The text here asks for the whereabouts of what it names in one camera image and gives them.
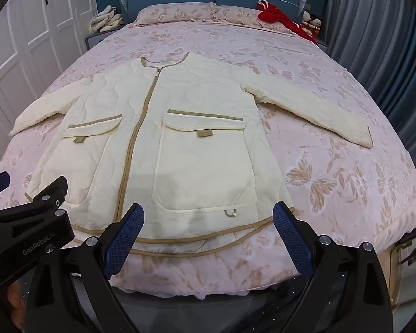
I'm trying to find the cream quilted jacket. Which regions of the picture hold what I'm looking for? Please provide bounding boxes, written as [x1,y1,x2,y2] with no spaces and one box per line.
[12,53,373,256]

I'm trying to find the person's left hand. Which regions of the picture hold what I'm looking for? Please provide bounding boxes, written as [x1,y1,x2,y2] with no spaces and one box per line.
[7,282,26,332]

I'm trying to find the pink butterfly bedspread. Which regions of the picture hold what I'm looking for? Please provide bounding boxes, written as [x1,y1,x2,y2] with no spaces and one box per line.
[0,22,416,297]

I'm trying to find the dark dotted trousers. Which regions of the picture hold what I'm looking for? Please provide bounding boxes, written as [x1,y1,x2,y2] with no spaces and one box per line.
[114,275,306,332]

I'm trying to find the white wardrobe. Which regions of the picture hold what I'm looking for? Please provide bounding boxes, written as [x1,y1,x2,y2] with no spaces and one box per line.
[0,0,97,161]

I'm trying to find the dark blue nightstand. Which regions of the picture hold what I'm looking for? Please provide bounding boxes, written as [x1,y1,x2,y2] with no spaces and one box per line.
[85,28,120,51]

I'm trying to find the stack of cream folded cloths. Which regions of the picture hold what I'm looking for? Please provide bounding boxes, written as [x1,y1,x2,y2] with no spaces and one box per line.
[88,4,125,35]

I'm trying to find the plush toys on nightstand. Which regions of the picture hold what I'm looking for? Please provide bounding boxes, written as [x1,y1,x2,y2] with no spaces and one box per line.
[301,10,322,38]

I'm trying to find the grey curtain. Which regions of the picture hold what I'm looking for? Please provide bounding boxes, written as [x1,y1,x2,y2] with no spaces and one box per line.
[324,0,416,188]

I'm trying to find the red garment on bed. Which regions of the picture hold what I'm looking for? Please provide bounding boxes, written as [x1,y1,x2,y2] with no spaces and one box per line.
[257,0,316,44]

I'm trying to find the pink floral pillow right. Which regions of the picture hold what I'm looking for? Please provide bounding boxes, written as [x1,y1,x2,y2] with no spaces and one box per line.
[212,5,292,34]

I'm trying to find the pink floral pillow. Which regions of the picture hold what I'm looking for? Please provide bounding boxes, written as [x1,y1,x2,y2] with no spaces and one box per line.
[134,2,216,26]
[212,5,292,34]

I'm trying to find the pink floral pillow left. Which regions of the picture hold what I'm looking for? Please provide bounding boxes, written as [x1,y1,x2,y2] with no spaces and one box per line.
[134,2,216,26]

